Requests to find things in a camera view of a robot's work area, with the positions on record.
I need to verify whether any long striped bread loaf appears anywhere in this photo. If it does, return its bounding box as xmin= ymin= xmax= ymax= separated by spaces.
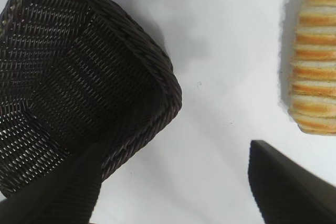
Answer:
xmin=279 ymin=0 xmax=336 ymax=137

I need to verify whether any dark brown wicker basket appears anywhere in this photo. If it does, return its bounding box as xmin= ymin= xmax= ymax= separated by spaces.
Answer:
xmin=0 ymin=0 xmax=183 ymax=200

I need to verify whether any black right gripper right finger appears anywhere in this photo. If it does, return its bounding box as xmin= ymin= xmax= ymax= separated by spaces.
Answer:
xmin=247 ymin=139 xmax=336 ymax=224

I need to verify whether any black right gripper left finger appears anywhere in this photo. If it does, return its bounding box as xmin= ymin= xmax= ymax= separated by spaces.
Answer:
xmin=0 ymin=142 xmax=103 ymax=224

